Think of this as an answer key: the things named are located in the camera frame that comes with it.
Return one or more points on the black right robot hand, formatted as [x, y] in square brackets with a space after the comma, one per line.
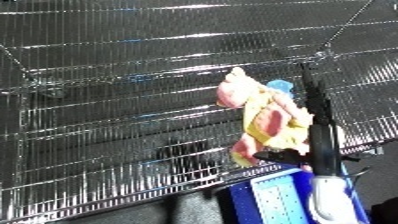
[323, 140]

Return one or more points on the pale right robot forearm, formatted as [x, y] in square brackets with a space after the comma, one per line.
[330, 200]

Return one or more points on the pink and yellow soft toy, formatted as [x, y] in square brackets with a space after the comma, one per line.
[269, 121]

